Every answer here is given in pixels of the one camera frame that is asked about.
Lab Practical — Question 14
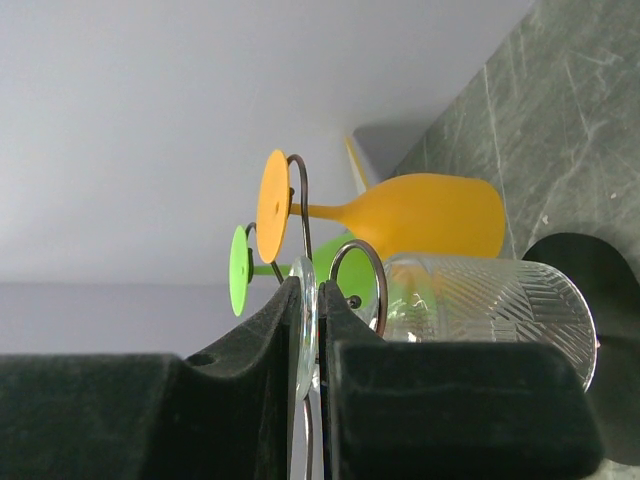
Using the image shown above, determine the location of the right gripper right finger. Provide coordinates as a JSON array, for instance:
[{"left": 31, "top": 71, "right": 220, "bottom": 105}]
[{"left": 319, "top": 281, "right": 604, "bottom": 479}]

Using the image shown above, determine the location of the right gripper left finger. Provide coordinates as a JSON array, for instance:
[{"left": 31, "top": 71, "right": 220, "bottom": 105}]
[{"left": 1, "top": 278, "right": 300, "bottom": 479}]

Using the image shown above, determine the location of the clear ribbed glass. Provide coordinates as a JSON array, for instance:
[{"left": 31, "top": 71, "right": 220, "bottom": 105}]
[{"left": 288, "top": 251, "right": 599, "bottom": 401}]

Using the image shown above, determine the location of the green plastic wine glass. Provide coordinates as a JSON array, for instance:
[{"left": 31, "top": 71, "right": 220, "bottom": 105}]
[{"left": 228, "top": 223, "right": 376, "bottom": 317}]

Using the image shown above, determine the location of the black oval rack base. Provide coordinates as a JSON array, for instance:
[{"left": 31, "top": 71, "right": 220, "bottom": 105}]
[{"left": 523, "top": 233, "right": 639, "bottom": 467}]

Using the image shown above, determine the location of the copper wire glass rack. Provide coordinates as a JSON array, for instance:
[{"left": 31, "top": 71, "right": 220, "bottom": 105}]
[{"left": 242, "top": 153, "right": 389, "bottom": 480}]

